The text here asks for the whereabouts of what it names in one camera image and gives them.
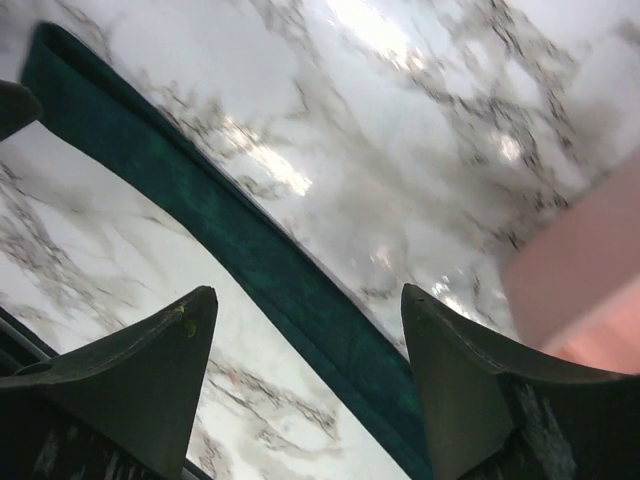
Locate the dark green tie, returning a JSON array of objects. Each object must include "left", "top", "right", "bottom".
[{"left": 20, "top": 22, "right": 432, "bottom": 479}]

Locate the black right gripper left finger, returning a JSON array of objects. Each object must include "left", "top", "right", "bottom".
[{"left": 1, "top": 286, "right": 218, "bottom": 479}]

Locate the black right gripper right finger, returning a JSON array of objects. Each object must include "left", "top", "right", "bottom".
[{"left": 401, "top": 284, "right": 639, "bottom": 479}]

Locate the pink compartment organizer box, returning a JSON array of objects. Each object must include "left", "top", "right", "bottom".
[{"left": 502, "top": 155, "right": 639, "bottom": 374}]

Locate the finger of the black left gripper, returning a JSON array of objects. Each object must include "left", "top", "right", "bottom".
[{"left": 0, "top": 80, "right": 43, "bottom": 141}]

